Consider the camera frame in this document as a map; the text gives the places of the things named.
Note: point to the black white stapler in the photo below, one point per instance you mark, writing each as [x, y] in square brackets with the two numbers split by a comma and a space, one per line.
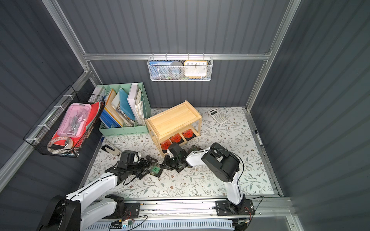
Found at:
[111, 150]

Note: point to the white calculator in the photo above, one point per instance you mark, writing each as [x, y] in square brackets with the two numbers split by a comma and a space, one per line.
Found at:
[217, 116]

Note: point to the green tea bag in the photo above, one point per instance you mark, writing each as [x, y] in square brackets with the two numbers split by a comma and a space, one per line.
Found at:
[156, 170]

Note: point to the black wire basket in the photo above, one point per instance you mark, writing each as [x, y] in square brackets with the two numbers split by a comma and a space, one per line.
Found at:
[43, 131]

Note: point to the red tea bag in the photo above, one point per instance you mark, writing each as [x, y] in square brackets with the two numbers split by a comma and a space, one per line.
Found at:
[165, 145]
[177, 139]
[188, 134]

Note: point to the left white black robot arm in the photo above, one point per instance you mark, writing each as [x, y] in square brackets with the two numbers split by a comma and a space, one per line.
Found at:
[78, 210]

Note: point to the clear tape roll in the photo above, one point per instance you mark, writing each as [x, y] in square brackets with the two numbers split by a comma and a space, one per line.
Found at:
[60, 145]

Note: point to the grey tape roll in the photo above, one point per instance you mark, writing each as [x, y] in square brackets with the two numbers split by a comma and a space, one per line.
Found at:
[176, 70]

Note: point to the wooden two-tier shelf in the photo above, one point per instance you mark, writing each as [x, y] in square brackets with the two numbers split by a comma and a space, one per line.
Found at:
[171, 122]

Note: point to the white wire wall basket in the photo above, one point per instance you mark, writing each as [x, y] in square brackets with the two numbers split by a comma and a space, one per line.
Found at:
[209, 59]

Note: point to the loose paper stack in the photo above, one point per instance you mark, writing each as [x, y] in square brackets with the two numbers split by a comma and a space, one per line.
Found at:
[139, 104]

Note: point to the floral table mat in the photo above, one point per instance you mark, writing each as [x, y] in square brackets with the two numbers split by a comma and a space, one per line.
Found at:
[235, 135]

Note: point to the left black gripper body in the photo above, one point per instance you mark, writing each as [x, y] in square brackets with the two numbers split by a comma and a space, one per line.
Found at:
[146, 163]

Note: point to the black marker pen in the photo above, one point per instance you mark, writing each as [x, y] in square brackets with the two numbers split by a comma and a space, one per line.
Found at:
[258, 138]

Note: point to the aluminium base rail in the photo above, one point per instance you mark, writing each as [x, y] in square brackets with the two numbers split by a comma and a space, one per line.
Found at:
[202, 208]

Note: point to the blue books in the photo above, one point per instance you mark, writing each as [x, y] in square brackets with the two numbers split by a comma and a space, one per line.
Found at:
[108, 120]

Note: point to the yellow white clock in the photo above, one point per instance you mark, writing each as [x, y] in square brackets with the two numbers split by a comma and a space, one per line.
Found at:
[195, 69]

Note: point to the teal folder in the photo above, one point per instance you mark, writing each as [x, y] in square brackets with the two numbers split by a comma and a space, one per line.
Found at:
[124, 105]

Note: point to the green file organizer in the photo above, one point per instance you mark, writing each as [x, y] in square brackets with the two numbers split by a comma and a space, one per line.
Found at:
[110, 94]

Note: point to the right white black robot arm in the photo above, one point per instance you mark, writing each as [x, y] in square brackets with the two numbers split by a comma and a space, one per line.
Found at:
[223, 164]

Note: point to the blue box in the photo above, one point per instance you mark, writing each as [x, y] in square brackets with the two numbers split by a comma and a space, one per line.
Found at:
[159, 69]

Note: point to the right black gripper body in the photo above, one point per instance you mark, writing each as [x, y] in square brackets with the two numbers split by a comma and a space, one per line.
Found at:
[172, 161]

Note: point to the white binder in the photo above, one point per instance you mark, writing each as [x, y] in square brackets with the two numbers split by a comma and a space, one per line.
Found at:
[132, 97]

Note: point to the red folder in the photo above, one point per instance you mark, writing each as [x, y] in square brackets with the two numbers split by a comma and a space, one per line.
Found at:
[92, 116]

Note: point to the pink plastic case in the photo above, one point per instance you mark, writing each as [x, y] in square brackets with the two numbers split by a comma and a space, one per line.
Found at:
[74, 121]

